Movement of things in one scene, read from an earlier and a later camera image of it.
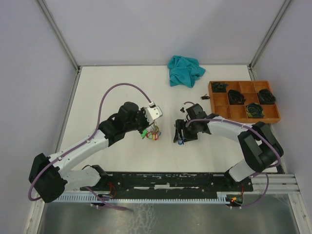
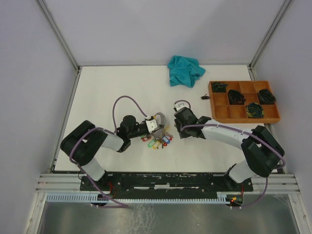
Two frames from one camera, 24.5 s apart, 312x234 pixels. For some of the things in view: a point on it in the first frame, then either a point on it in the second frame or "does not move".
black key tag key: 205,97 does not move
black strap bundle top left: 219,87 does not move
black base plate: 168,184 does not move
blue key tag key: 181,142 to 166,139
